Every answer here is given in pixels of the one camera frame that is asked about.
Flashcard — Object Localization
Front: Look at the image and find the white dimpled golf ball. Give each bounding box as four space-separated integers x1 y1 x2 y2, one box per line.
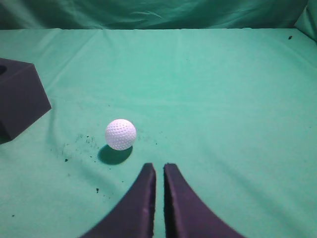
105 119 137 151

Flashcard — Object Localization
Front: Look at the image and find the dark foam cube with groove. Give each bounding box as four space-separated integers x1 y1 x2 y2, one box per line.
0 58 52 144

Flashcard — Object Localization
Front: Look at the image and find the green table cloth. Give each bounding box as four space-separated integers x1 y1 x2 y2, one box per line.
0 0 317 238

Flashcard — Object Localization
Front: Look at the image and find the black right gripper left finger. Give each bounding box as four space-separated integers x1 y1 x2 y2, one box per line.
82 163 156 238

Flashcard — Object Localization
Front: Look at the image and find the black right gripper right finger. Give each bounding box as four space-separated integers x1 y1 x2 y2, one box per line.
163 163 243 238

